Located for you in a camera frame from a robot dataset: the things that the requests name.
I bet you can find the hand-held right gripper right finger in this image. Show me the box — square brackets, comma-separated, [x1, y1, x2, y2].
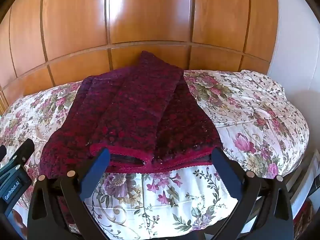
[207, 147, 294, 240]

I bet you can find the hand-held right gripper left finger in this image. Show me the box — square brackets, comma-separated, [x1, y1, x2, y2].
[27, 148, 111, 240]

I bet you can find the dark red floral knit garment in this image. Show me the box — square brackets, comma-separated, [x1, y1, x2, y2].
[39, 51, 224, 227]

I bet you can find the wooden headboard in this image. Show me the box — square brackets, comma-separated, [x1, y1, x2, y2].
[0, 0, 279, 105]

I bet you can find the white bedside cabinet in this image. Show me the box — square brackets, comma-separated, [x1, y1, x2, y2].
[285, 150, 320, 213]

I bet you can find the floral bedspread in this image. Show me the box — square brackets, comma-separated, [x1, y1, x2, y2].
[0, 69, 310, 240]

